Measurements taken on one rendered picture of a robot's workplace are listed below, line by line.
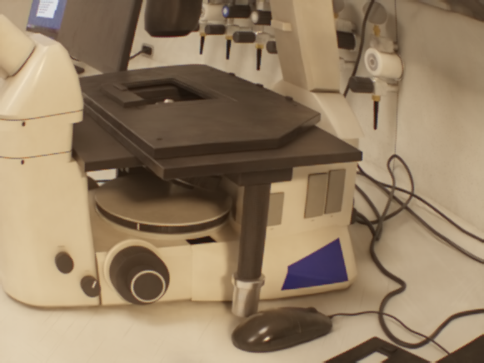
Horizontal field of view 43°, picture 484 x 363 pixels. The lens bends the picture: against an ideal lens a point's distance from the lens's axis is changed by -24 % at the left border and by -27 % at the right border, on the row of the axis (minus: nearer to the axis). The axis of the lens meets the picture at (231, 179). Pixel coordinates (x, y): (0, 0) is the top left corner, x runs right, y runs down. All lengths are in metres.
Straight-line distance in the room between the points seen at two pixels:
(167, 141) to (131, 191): 0.23
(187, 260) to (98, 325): 0.14
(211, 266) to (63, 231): 0.18
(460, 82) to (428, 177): 0.22
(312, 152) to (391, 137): 0.64
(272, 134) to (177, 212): 0.17
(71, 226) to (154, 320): 0.14
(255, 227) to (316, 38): 0.26
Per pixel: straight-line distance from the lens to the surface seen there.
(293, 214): 0.84
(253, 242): 0.75
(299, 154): 0.70
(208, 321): 0.79
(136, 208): 0.84
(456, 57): 1.16
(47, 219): 0.73
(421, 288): 0.90
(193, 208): 0.85
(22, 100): 0.69
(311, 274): 0.85
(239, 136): 0.70
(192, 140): 0.68
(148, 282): 0.74
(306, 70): 0.89
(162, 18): 0.80
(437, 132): 1.22
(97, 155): 0.70
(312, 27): 0.88
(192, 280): 0.82
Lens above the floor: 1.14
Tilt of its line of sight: 19 degrees down
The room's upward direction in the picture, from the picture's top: 4 degrees clockwise
